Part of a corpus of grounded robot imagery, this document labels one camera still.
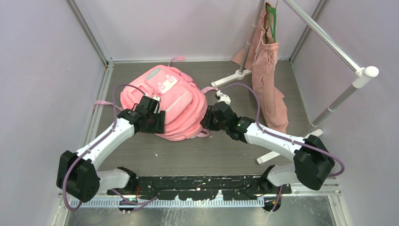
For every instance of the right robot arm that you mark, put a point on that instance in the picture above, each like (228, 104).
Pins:
(311, 163)

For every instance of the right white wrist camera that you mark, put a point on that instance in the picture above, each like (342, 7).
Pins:
(222, 98)

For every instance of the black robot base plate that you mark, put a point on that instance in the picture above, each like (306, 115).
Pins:
(199, 188)

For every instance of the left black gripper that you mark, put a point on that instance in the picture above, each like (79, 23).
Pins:
(159, 127)

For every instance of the pink student backpack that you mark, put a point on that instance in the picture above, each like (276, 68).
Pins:
(181, 100)

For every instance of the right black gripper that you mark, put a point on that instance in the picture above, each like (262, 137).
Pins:
(206, 122)

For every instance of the pink hanging trousers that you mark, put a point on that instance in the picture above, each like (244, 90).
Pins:
(262, 60)

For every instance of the green clothes hanger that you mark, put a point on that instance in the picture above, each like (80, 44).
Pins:
(272, 18)

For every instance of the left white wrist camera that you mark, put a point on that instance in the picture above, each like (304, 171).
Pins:
(158, 100)

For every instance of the white metal clothes rack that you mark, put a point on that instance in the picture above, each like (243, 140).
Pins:
(364, 74)

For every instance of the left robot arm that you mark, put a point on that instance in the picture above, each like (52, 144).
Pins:
(78, 173)

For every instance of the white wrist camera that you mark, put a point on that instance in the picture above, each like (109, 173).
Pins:
(222, 98)
(158, 100)

